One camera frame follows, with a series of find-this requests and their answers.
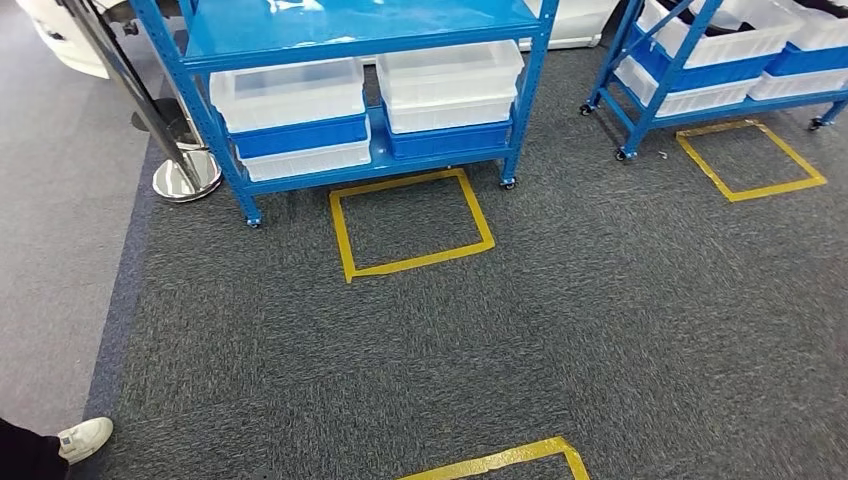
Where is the yellow floor tape square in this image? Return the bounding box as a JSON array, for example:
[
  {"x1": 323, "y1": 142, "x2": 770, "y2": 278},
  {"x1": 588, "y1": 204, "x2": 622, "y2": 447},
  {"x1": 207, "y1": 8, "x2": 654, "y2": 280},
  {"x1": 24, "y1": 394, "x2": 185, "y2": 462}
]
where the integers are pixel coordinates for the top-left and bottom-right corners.
[
  {"x1": 397, "y1": 436, "x2": 591, "y2": 480},
  {"x1": 329, "y1": 168, "x2": 497, "y2": 285}
]

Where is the black stanchion post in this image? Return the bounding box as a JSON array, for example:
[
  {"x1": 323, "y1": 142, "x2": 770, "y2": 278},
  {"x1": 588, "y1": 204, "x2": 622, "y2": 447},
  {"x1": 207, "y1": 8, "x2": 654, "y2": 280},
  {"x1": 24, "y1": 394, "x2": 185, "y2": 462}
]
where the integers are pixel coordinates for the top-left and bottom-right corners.
[{"x1": 99, "y1": 0, "x2": 193, "y2": 134}]

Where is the white car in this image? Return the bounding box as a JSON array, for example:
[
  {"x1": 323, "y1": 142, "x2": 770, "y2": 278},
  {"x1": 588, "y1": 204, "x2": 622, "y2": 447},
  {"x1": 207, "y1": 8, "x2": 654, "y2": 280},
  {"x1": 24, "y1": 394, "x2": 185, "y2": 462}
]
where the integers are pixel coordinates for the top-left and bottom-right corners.
[{"x1": 16, "y1": 0, "x2": 621, "y2": 81}]

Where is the blue metal shelf rack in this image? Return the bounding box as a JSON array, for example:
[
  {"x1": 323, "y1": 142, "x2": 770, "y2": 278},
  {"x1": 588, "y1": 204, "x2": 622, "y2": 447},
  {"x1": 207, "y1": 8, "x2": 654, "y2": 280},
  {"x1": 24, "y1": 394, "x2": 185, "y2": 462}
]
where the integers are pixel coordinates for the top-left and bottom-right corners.
[{"x1": 129, "y1": 0, "x2": 561, "y2": 230}]

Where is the person's white shoe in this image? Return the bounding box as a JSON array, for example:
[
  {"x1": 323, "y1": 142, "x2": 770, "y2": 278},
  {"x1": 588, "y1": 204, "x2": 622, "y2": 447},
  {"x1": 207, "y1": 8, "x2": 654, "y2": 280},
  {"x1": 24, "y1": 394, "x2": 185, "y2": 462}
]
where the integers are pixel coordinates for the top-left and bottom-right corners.
[{"x1": 57, "y1": 417, "x2": 115, "y2": 466}]

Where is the black part in bin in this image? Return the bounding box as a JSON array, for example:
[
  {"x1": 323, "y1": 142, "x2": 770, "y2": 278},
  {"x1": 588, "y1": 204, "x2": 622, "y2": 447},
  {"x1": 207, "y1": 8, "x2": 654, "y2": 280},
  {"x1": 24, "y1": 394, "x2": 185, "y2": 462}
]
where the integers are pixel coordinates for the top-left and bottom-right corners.
[{"x1": 662, "y1": 0, "x2": 740, "y2": 38}]

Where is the blue wheeled shelf rack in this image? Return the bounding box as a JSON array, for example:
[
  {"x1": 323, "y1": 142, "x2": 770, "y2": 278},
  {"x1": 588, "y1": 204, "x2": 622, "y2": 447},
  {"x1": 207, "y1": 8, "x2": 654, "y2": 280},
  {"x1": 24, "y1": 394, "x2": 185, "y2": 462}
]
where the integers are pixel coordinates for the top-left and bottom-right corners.
[{"x1": 579, "y1": 0, "x2": 848, "y2": 164}]

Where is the white plastic bin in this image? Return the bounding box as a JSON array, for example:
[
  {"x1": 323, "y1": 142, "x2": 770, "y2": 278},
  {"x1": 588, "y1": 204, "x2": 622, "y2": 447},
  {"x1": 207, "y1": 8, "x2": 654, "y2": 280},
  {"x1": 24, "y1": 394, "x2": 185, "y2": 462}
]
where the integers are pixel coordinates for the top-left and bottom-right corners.
[
  {"x1": 748, "y1": 66, "x2": 848, "y2": 103},
  {"x1": 384, "y1": 92, "x2": 518, "y2": 135},
  {"x1": 239, "y1": 135, "x2": 372, "y2": 183},
  {"x1": 613, "y1": 54, "x2": 762, "y2": 119}
]

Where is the yellow floor tape strip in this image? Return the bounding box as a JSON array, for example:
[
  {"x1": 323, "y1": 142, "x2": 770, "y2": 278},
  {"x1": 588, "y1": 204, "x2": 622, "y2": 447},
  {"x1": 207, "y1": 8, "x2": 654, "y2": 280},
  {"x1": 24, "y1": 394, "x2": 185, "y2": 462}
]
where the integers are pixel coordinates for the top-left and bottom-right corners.
[{"x1": 675, "y1": 119, "x2": 829, "y2": 204}]

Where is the person's leg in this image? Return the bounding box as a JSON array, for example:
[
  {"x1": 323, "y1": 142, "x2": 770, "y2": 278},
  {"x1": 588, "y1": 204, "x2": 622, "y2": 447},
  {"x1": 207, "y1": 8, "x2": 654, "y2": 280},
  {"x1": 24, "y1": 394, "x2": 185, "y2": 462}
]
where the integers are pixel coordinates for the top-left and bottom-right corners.
[{"x1": 0, "y1": 418, "x2": 71, "y2": 480}]

